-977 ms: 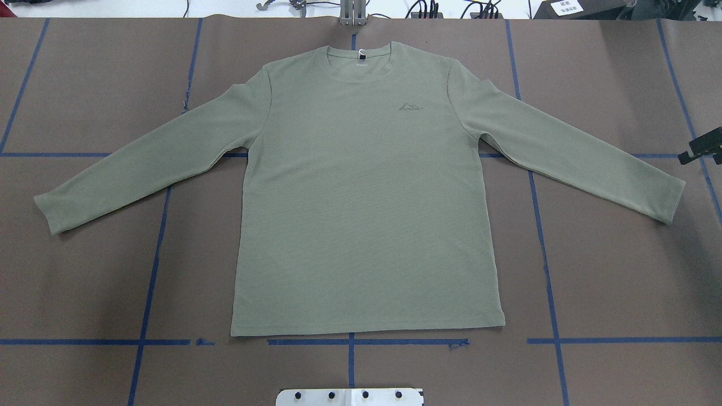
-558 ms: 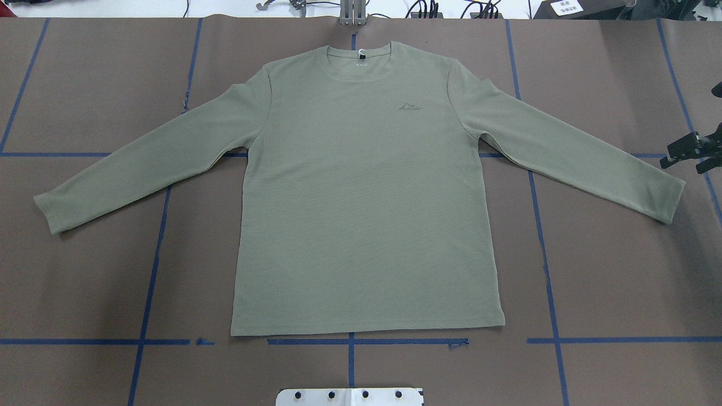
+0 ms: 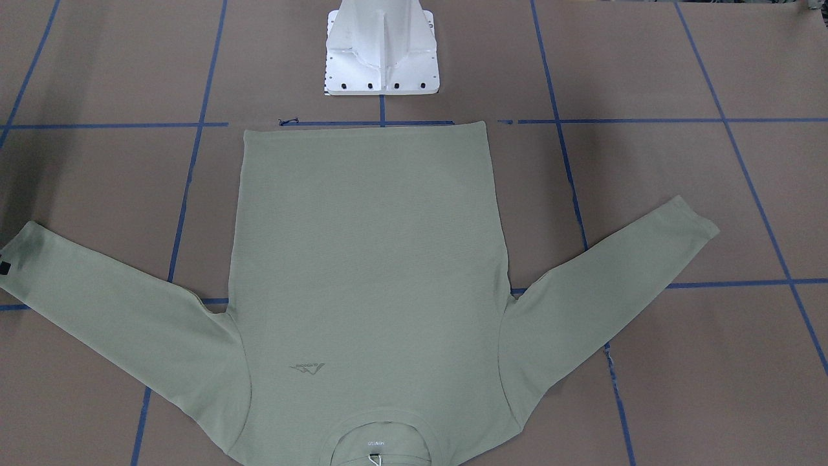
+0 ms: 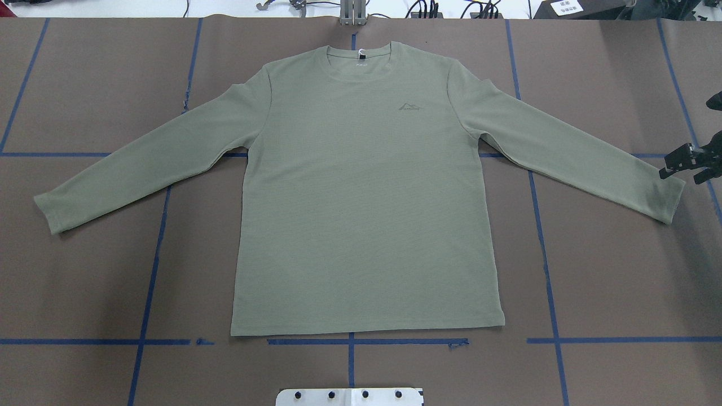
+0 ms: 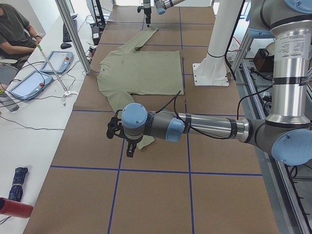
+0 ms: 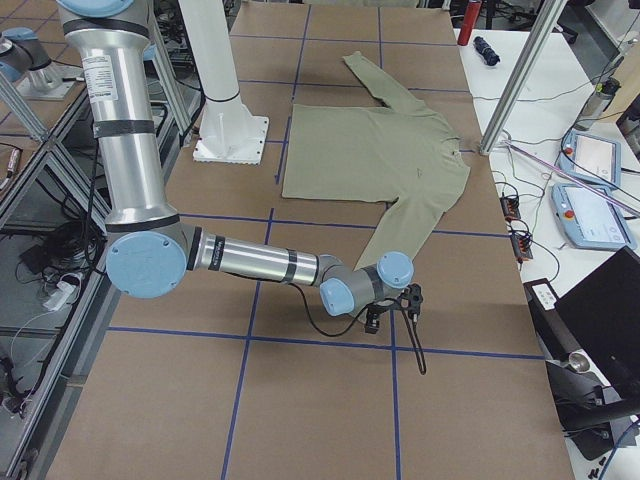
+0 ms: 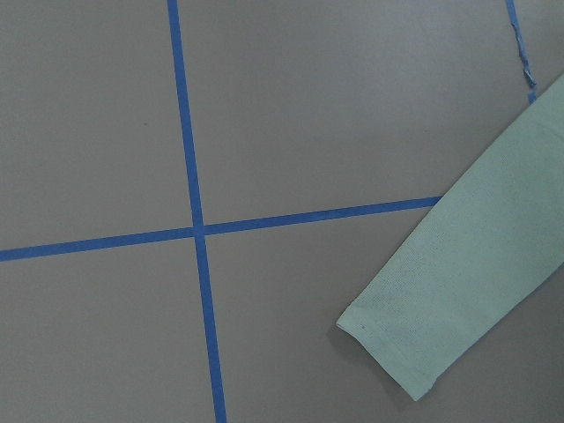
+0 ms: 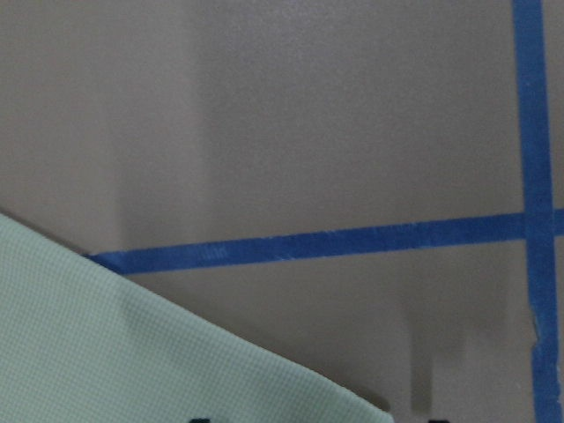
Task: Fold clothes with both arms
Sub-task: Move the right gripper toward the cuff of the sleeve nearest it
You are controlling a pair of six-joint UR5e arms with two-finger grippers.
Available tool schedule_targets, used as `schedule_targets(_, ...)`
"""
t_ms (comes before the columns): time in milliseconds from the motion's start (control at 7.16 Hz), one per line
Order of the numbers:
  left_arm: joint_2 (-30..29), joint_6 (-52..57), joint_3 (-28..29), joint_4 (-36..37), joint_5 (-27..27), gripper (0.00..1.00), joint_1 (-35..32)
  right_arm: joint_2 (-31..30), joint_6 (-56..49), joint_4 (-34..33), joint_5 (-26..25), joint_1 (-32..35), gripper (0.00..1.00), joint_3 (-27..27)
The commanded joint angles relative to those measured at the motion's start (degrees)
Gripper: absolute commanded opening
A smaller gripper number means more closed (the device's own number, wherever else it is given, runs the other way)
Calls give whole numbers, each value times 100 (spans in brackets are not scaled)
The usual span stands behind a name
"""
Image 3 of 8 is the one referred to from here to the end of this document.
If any sage green long-sleeve shirt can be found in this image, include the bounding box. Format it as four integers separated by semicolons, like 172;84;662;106
2;122;719;465

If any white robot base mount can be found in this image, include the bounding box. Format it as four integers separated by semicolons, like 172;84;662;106
323;1;441;96

